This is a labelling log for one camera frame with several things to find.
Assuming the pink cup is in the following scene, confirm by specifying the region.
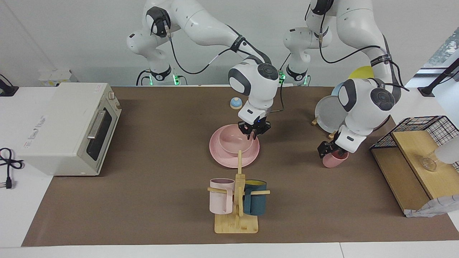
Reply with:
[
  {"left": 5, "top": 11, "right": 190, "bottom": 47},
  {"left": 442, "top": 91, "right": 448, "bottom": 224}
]
[{"left": 322, "top": 150, "right": 349, "bottom": 168}]

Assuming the pink bowl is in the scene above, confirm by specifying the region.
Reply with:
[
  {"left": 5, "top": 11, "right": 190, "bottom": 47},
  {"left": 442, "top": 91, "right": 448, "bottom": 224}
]
[{"left": 219, "top": 124, "right": 254, "bottom": 154}]

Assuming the wooden plate rack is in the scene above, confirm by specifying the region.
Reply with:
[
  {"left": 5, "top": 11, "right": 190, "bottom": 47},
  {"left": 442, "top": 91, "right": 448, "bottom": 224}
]
[{"left": 311, "top": 115, "right": 338, "bottom": 140}]

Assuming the gray plate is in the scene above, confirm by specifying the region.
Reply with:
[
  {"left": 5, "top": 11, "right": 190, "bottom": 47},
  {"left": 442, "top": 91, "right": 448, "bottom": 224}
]
[{"left": 315, "top": 95, "right": 348, "bottom": 133}]

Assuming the pink speckled plate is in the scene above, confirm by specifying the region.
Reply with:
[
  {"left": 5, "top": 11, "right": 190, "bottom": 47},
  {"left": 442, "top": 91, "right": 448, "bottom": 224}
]
[{"left": 209, "top": 124, "right": 260, "bottom": 169}]

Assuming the dark teal mug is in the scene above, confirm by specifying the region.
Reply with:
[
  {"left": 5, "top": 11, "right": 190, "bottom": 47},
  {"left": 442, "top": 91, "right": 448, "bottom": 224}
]
[{"left": 243, "top": 180, "right": 268, "bottom": 216}]

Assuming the pink mug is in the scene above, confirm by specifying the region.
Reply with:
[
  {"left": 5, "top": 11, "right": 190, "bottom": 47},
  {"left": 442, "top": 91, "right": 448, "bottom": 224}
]
[{"left": 209, "top": 178, "right": 235, "bottom": 215}]

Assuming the wooden shelf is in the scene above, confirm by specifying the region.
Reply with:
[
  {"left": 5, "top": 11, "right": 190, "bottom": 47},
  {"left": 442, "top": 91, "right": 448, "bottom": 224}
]
[{"left": 371, "top": 130, "right": 459, "bottom": 215}]

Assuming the yellow plate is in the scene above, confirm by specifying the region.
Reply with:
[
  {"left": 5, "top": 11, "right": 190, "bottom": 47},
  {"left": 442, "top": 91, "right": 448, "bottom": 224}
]
[{"left": 348, "top": 66, "right": 374, "bottom": 80}]

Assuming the clear glass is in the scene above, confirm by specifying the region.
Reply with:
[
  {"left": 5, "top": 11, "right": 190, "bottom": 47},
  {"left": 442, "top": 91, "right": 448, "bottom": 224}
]
[{"left": 420, "top": 153, "right": 439, "bottom": 172}]

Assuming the wooden mug tree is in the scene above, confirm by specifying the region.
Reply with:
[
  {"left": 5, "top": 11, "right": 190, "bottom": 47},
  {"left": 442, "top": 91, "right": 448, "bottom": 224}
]
[{"left": 207, "top": 150, "right": 270, "bottom": 234}]

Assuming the black stand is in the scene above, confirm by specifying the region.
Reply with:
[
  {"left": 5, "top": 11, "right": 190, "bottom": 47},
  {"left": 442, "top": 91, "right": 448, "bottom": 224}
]
[{"left": 417, "top": 57, "right": 459, "bottom": 97}]

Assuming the brown table mat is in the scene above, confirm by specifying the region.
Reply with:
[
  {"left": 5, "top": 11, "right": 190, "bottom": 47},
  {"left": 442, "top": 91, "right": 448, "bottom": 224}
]
[{"left": 22, "top": 85, "right": 459, "bottom": 247}]

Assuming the beige toaster oven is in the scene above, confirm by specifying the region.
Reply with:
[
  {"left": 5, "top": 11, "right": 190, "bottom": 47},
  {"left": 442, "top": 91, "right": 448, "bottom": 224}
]
[{"left": 18, "top": 83, "right": 122, "bottom": 176}]

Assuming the white box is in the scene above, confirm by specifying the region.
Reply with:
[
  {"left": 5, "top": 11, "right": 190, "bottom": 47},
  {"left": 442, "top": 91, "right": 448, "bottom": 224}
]
[{"left": 39, "top": 69, "right": 77, "bottom": 87}]

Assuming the black device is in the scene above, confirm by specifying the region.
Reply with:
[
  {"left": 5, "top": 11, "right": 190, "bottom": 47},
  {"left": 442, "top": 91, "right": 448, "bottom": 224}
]
[{"left": 0, "top": 73, "right": 19, "bottom": 97}]

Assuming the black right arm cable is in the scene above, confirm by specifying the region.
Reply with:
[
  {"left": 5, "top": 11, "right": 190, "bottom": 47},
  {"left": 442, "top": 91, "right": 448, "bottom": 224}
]
[{"left": 163, "top": 18, "right": 273, "bottom": 75}]

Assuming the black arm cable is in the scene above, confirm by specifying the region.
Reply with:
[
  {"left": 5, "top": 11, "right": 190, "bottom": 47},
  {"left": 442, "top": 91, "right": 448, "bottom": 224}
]
[
  {"left": 163, "top": 18, "right": 273, "bottom": 75},
  {"left": 317, "top": 21, "right": 409, "bottom": 92}
]

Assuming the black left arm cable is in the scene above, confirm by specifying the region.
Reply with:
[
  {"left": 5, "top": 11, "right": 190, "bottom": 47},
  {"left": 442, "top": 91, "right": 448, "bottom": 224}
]
[{"left": 317, "top": 21, "right": 409, "bottom": 92}]

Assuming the black wire basket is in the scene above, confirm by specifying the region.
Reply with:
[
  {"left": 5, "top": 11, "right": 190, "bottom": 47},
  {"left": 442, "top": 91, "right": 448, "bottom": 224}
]
[{"left": 370, "top": 115, "right": 459, "bottom": 169}]

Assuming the black power cord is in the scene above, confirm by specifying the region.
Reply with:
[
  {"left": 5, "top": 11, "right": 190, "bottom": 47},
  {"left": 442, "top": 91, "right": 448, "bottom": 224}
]
[{"left": 0, "top": 147, "right": 24, "bottom": 189}]

